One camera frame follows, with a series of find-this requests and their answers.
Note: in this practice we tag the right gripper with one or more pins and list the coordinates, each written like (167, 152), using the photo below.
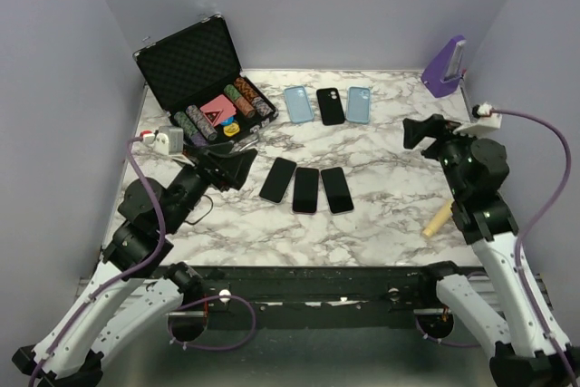
(436, 126)

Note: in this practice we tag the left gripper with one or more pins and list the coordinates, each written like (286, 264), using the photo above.
(234, 169)

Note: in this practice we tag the phone from blue case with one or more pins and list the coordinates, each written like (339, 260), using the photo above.
(277, 180)

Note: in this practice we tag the black cased phone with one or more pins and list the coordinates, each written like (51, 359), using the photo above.
(305, 196)

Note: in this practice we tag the light blue phone case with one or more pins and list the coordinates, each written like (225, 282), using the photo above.
(298, 105)

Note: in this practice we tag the black phone case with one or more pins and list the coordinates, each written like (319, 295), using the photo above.
(330, 106)

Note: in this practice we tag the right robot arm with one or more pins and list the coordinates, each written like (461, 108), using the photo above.
(523, 341)

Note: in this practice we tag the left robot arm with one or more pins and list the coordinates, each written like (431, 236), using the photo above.
(99, 325)

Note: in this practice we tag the black poker chip case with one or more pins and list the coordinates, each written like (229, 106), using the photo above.
(190, 68)

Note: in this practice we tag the yellow dealer chip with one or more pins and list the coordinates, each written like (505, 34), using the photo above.
(231, 129)

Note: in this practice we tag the purple metronome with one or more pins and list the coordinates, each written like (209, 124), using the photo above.
(441, 76)

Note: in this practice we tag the pink card box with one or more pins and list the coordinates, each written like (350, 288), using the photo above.
(218, 110)

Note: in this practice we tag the wooden cylinder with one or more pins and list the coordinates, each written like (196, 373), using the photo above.
(439, 220)

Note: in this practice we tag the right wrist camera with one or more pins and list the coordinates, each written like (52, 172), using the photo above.
(485, 121)

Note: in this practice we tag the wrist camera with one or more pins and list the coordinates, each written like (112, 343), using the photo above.
(166, 140)
(485, 121)

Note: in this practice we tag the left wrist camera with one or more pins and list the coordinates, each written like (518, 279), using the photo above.
(166, 140)

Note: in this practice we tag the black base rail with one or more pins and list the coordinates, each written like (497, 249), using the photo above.
(321, 297)

